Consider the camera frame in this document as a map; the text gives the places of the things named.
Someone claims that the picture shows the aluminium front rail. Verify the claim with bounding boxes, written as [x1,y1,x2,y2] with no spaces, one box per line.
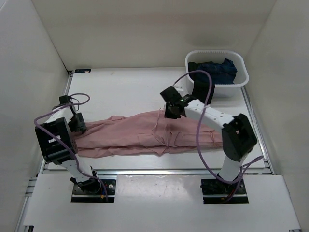
[42,167,272,175]

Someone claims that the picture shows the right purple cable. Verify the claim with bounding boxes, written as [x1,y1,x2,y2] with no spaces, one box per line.
[172,70,264,191]

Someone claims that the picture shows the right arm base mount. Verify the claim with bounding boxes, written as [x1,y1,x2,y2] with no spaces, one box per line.
[200,179,249,205]

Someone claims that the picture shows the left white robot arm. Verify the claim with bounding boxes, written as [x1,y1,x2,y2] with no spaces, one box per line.
[34,93,107,195]

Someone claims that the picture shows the purple cable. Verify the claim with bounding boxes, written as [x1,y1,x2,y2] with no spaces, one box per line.
[34,93,108,201]
[172,70,264,191]

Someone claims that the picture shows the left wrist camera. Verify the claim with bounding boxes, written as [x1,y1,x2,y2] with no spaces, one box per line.
[53,95,76,114]

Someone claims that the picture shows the pink trousers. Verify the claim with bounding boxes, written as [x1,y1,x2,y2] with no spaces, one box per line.
[73,110,222,158]

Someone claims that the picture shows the dark blue garment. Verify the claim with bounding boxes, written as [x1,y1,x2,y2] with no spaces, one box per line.
[195,58,238,85]

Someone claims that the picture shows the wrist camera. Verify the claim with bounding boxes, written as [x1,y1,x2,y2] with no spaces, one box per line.
[160,86,182,103]
[53,95,76,114]

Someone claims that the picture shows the black garment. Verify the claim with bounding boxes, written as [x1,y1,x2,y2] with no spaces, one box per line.
[188,62,215,105]

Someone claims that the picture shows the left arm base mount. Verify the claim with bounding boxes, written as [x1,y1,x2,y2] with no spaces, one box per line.
[70,177,116,203]

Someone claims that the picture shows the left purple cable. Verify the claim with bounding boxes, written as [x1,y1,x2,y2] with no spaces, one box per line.
[34,93,108,201]

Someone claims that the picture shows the blue label sticker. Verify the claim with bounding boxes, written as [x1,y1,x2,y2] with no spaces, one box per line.
[74,69,91,73]

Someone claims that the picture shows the white plastic basket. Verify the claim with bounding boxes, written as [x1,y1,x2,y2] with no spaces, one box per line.
[185,50,249,98]

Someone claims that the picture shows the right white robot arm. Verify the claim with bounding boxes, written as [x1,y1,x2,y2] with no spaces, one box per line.
[163,94,257,193]

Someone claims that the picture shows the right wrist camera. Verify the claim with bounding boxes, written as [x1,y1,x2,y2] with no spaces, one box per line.
[160,86,182,103]

